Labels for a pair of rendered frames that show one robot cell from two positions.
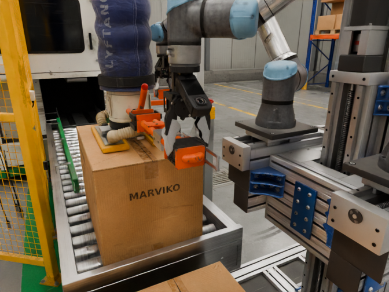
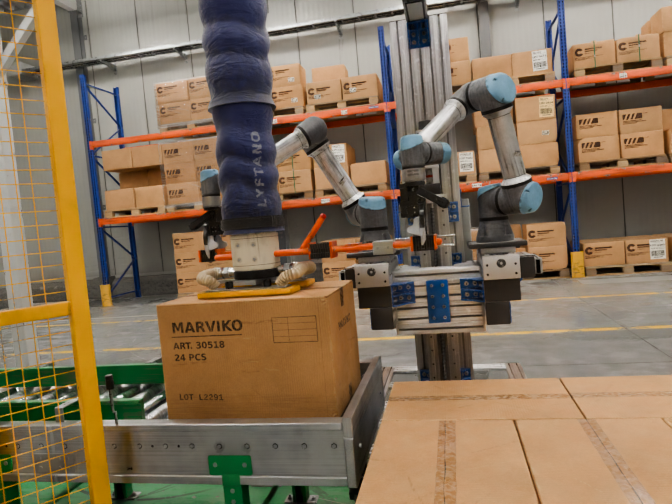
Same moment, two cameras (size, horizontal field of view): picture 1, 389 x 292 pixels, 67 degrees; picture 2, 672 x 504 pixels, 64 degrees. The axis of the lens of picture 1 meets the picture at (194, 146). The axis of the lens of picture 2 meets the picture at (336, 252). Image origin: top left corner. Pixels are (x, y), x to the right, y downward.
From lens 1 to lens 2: 1.64 m
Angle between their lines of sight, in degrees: 52
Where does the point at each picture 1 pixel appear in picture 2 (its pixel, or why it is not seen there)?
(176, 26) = (419, 155)
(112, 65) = (265, 203)
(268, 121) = not seen: hidden behind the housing
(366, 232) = (510, 268)
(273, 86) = (378, 214)
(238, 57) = not seen: outside the picture
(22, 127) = (86, 320)
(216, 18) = (437, 151)
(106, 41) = (259, 179)
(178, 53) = (421, 172)
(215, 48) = not seen: outside the picture
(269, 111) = (379, 236)
